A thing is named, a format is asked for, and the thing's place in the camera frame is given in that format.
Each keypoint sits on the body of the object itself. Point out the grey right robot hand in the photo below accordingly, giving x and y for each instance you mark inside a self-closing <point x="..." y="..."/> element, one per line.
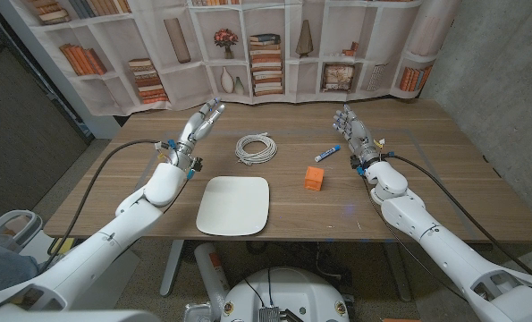
<point x="359" y="136"/>

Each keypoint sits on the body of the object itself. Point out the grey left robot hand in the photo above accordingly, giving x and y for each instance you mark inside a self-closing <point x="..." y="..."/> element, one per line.
<point x="189" y="134"/>

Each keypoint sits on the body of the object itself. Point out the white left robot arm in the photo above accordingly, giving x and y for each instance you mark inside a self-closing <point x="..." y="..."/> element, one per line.
<point x="127" y="223"/>

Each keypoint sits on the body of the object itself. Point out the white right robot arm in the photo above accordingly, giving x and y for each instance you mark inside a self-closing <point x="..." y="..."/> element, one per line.
<point x="426" y="232"/>

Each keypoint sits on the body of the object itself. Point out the blue and white marker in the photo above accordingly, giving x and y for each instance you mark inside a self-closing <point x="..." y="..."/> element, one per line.
<point x="327" y="153"/>

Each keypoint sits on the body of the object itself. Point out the orange block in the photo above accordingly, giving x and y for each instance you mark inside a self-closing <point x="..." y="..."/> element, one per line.
<point x="314" y="179"/>

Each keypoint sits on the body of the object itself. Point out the white square paper plate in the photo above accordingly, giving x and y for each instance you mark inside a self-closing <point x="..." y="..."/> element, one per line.
<point x="234" y="205"/>

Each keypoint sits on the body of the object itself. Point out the printed bookshelf backdrop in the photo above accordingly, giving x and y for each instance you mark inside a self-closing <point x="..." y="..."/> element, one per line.
<point x="194" y="80"/>

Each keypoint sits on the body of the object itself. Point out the white table leg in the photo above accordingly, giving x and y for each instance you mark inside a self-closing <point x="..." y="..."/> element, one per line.
<point x="399" y="277"/>
<point x="171" y="268"/>

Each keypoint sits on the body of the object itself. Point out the white cylinder with orange label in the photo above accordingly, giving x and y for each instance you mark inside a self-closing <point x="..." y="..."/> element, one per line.
<point x="209" y="273"/>

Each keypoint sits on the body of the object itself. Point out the yellow and black floor object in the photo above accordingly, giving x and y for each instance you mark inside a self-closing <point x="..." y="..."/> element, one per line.
<point x="64" y="245"/>

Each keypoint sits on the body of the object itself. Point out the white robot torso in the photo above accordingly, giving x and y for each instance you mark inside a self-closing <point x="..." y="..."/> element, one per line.
<point x="288" y="290"/>

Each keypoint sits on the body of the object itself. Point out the dark grey partition panel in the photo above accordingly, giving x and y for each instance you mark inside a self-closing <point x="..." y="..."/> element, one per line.
<point x="15" y="134"/>

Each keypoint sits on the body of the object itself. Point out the silver foil tray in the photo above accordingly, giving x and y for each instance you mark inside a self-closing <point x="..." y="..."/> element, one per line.
<point x="198" y="313"/>

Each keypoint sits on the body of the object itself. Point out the white plastic chair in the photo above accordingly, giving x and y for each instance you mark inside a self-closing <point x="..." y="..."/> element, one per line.
<point x="33" y="221"/>

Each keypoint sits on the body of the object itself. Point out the person in blue jeans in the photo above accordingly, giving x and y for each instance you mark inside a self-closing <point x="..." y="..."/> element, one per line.
<point x="2" y="268"/>

